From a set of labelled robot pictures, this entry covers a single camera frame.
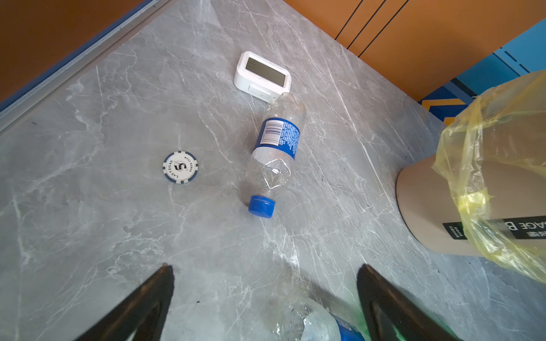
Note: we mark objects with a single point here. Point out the beige bin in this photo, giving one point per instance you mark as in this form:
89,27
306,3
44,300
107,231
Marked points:
427,208

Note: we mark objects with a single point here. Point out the clear bottle blue label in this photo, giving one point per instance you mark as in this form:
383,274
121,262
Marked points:
272,161

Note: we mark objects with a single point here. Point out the green bottle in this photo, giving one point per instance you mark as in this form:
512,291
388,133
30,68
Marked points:
397,335

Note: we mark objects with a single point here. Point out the blue white poker chip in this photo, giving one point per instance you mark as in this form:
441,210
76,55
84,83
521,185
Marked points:
180,167

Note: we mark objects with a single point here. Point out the white digital clock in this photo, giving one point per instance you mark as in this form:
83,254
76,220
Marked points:
261,78

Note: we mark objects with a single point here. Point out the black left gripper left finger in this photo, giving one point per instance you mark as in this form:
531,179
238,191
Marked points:
141,315

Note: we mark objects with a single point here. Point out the yellow plastic bin liner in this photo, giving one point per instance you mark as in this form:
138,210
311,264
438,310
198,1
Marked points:
493,160

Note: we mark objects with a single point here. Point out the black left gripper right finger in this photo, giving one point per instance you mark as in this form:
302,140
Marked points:
379,298

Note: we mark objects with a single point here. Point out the small pepsi bottle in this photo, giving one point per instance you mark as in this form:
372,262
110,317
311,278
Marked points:
302,318

